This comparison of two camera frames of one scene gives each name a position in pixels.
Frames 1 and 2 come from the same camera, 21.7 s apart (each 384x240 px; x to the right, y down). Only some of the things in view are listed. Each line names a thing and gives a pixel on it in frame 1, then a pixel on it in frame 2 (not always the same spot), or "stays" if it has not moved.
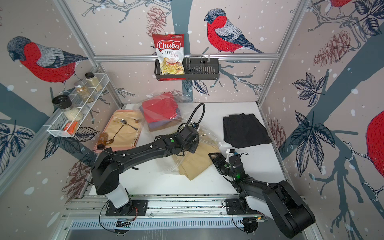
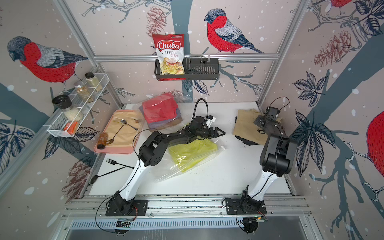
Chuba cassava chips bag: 169,49 stays
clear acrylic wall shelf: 66,122 stays
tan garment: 191,165 → 245,127
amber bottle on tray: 103,140 stays
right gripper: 219,156 → 259,118
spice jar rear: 92,81 stays
